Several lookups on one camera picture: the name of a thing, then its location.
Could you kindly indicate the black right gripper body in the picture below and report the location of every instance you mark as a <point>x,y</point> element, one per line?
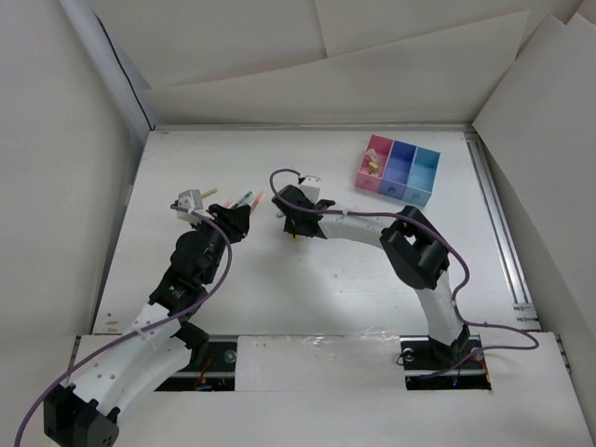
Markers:
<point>292,226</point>

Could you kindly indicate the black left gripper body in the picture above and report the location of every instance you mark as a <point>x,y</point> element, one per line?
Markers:
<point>215,233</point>

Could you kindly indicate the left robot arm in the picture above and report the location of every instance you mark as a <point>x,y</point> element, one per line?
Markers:
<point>160,341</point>

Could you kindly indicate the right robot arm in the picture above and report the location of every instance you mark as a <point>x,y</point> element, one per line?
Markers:
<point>412,247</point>

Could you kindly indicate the green cap gel pen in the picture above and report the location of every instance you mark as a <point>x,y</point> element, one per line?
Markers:
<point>243,200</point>

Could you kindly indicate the orange highlighter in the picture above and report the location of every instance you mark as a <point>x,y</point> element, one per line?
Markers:
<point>257,200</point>

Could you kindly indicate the yellow highlighter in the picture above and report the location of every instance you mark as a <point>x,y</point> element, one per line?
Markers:
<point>210,192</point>

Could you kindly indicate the purple drawer box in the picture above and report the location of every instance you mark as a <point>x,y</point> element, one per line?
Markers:
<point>397,170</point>

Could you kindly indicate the pink drawer box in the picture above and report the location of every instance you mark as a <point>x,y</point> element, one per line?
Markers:
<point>364,179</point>

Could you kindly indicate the light blue drawer box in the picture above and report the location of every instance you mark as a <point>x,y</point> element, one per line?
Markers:
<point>422,176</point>

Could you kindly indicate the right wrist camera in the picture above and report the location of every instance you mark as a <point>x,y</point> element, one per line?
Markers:
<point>310,186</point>

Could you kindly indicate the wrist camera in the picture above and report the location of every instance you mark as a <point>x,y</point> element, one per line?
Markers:
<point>310,186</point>
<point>187,202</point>

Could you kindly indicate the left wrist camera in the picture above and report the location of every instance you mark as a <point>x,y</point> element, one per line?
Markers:
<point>187,202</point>

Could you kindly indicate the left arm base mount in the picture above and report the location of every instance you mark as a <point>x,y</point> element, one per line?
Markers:
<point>213,371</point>

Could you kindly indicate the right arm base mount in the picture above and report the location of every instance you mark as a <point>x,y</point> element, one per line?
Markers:
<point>423,371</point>

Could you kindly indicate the aluminium rail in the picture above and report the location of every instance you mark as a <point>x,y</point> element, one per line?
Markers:
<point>522,303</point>

